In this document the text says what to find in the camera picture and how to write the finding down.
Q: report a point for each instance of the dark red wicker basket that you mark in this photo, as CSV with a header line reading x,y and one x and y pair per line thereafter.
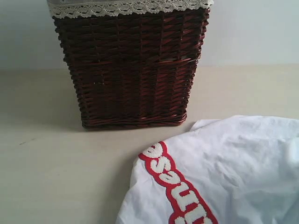
x,y
133,71

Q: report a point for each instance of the white t-shirt red lettering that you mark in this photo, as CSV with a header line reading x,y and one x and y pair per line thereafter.
x,y
239,170

